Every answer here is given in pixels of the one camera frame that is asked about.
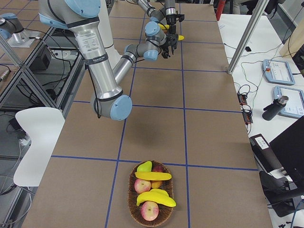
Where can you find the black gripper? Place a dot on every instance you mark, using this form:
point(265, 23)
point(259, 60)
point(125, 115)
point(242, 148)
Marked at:
point(167, 41)
point(170, 19)

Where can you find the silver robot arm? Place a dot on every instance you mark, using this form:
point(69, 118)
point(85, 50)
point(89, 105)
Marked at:
point(168, 12)
point(88, 20)

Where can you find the brown wicker basket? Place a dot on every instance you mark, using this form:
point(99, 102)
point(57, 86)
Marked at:
point(135, 211)

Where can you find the red cylinder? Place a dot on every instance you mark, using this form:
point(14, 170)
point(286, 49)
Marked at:
point(220, 7)

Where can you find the orange circuit board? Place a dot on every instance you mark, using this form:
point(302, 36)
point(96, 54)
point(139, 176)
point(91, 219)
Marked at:
point(245, 108)

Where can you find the blue teach pendant far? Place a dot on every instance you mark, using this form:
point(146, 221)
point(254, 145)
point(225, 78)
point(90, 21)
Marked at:
point(278, 72)

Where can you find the blue teach pendant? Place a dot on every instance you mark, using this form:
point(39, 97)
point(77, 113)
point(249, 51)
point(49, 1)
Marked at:
point(295, 105)
point(278, 72)

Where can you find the red apple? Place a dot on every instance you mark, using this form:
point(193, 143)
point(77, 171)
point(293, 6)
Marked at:
point(158, 168)

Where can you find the green pear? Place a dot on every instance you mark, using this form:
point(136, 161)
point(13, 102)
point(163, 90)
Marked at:
point(145, 167)

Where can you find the orange red mango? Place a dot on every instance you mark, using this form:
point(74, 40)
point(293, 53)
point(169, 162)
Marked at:
point(156, 184)

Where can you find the black computer box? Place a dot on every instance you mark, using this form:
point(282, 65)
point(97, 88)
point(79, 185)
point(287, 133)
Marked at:
point(264, 153)

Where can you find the blue teach pendant near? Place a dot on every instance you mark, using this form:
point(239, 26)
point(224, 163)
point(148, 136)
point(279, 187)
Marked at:
point(295, 105)

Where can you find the pink peach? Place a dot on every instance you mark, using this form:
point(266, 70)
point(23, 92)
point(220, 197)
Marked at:
point(150, 210)
point(141, 186)

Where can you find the white curved panel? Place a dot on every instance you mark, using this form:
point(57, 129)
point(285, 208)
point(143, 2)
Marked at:
point(43, 125)

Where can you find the black monitor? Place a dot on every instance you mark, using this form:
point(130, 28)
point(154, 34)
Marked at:
point(288, 148)

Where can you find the white camera mast pedestal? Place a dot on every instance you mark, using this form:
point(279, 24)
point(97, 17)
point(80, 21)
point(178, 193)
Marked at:
point(104, 29)

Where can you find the aluminium frame post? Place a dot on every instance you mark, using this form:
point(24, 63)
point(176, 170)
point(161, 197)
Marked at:
point(254, 19)

